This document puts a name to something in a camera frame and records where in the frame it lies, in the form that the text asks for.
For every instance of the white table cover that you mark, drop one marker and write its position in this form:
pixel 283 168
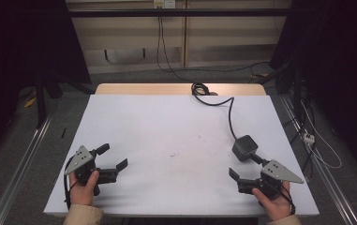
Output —
pixel 166 125

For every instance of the white wall socket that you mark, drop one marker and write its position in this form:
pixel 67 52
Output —
pixel 164 3

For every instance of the person's right hand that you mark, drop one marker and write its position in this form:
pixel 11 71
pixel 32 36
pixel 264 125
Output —
pixel 274 204

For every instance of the wooden table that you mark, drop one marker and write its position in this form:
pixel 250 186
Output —
pixel 135 89

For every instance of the person's left hand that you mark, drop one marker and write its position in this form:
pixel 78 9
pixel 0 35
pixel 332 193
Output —
pixel 84 191

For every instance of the yellow floor tape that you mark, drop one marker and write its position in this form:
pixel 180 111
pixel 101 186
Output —
pixel 30 102

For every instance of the black cube power adapter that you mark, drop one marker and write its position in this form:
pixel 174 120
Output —
pixel 245 147

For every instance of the black metal stand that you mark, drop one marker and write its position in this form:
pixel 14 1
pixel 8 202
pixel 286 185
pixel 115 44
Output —
pixel 41 100
pixel 296 90

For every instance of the person's left beige sleeve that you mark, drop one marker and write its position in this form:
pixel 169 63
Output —
pixel 83 215

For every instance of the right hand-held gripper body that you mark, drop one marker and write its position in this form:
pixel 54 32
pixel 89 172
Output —
pixel 279 172

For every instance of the person's beige sleeve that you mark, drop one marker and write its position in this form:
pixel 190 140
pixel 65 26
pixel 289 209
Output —
pixel 287 221
pixel 83 215

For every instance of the black horizontal bar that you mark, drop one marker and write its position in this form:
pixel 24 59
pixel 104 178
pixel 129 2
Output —
pixel 179 12

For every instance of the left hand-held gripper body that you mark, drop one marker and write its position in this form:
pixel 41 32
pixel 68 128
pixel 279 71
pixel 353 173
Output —
pixel 80 158

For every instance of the person's right beige sleeve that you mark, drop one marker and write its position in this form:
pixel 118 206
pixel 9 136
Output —
pixel 287 221

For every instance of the aluminium floor rail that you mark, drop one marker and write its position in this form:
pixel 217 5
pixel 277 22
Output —
pixel 20 170
pixel 320 162

